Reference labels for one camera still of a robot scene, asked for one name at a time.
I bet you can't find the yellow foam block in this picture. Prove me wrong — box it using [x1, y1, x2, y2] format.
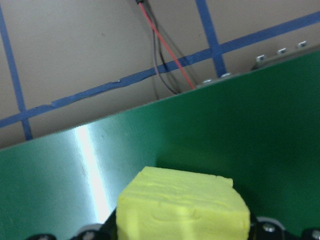
[115, 166, 251, 240]

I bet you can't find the green conveyor belt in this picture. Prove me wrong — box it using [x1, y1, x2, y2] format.
[0, 48, 320, 240]

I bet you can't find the black thin wire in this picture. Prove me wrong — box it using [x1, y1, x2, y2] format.
[143, 2, 180, 96]

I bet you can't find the red thin wire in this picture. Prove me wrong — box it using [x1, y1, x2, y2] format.
[138, 2, 196, 90]

